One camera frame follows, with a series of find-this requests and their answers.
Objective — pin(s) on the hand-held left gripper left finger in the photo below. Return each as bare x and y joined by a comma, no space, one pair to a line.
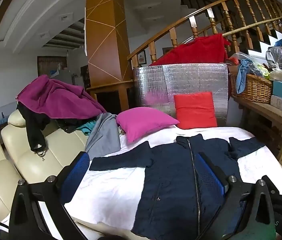
75,172

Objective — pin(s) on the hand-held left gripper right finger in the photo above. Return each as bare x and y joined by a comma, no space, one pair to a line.
209,176

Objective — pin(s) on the navy zip jacket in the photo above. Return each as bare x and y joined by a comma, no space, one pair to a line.
171,180

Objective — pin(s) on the teal garment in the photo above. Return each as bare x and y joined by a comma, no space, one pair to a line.
87,127

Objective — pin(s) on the grey garment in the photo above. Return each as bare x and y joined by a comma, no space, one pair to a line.
104,135

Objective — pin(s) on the cream leather sofa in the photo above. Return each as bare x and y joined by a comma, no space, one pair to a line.
25,160

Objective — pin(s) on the black garment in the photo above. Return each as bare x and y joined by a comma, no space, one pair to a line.
34,130

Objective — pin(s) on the red pillow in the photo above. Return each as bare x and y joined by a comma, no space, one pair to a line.
194,110

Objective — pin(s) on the purple fleece garment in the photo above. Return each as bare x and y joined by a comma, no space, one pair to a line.
55,97

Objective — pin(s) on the magenta pillow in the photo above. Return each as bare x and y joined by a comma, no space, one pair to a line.
146,122

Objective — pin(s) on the wooden side table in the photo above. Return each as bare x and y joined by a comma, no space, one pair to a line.
268,115

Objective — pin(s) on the wicker basket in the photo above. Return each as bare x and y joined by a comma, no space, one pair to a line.
253,90

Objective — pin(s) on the silver foil insulation panel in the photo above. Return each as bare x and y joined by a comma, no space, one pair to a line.
186,80

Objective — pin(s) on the blue cloth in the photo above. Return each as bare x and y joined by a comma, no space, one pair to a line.
243,75

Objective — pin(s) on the red blanket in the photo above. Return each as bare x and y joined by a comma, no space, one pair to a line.
196,51

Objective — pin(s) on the dark plastic bag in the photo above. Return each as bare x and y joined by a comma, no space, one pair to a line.
277,56

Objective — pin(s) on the wooden stair railing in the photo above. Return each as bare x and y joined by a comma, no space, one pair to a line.
181,21

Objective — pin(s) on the framed wall picture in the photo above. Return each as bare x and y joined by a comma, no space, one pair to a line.
141,58

